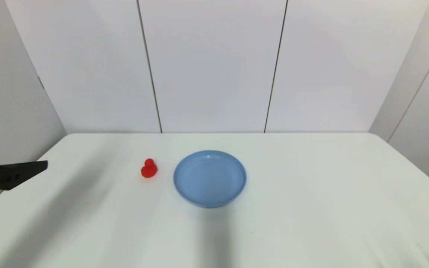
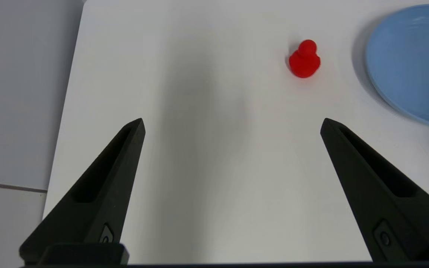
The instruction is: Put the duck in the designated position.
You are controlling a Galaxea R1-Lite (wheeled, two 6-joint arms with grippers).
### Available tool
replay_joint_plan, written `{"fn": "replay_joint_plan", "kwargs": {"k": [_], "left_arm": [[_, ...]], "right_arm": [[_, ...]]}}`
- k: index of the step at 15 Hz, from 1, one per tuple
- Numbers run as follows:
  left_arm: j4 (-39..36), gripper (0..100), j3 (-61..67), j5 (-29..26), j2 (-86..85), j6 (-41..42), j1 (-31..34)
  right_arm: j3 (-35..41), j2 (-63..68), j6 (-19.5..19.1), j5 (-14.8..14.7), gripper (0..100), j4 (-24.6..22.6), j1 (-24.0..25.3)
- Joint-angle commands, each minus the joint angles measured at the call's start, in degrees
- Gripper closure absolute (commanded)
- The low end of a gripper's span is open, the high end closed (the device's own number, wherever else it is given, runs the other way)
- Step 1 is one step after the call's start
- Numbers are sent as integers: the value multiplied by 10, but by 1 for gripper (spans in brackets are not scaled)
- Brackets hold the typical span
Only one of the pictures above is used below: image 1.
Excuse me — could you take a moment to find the red rubber duck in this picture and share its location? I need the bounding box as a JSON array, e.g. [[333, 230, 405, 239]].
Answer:
[[141, 158, 158, 179]]

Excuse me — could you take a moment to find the blue round plate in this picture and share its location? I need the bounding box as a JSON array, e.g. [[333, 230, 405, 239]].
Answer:
[[173, 150, 247, 208]]

